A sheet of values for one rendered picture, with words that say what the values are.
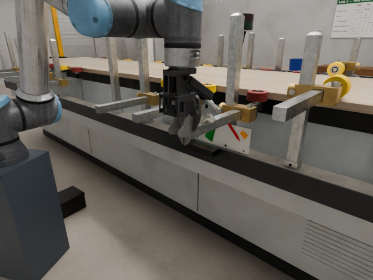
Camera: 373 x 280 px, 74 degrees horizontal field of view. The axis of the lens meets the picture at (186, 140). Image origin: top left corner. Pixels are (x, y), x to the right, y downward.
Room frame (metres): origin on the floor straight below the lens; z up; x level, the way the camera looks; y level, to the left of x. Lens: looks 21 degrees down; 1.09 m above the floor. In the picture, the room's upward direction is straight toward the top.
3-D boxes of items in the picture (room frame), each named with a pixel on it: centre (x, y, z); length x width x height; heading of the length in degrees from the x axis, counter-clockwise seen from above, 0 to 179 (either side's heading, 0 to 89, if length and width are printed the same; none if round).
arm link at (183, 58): (0.65, 0.01, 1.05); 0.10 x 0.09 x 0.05; 48
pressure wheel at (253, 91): (0.98, -0.28, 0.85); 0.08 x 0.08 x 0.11
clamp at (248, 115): (0.90, -0.19, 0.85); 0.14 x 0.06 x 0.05; 48
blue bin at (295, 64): (6.33, -2.78, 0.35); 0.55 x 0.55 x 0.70
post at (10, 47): (2.57, 1.70, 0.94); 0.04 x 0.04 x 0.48; 48
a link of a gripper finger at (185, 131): (0.64, 0.00, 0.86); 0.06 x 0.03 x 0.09; 138
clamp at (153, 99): (1.23, 0.19, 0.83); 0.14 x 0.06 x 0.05; 48
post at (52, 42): (1.91, 0.96, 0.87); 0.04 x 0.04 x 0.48; 48
